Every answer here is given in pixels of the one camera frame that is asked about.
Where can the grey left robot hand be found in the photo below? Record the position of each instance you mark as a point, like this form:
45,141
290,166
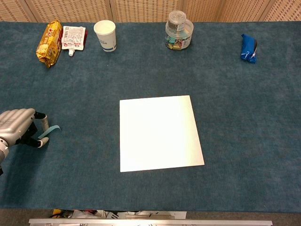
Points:
14,122

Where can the light blue paper strip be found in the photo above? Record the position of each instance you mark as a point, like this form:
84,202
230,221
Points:
53,129

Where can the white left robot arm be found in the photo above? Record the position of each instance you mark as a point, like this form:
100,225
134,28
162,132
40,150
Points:
2,153

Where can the yellow-orange sponge block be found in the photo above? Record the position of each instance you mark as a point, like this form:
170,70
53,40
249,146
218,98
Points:
56,212

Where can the white spouted drink pouch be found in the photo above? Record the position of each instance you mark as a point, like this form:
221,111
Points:
73,37

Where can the teal felt table cover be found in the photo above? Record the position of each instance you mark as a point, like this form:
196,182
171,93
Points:
70,94

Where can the gold snack packet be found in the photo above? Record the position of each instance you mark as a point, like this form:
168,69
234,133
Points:
48,44

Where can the white paper cup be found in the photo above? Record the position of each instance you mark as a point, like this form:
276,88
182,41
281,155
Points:
107,37

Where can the woven wooden folding screen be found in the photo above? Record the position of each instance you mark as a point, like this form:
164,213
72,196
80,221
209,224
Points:
77,9

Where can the white square board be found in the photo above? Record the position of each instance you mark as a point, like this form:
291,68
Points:
160,134

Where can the clear plastic candy jar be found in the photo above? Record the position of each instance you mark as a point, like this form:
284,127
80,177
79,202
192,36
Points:
178,40

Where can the small clear round container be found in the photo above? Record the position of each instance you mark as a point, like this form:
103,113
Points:
176,17

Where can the blue snack packet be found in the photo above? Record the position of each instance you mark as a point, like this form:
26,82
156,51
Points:
247,48

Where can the aluminium profile rail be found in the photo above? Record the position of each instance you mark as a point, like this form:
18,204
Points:
150,222

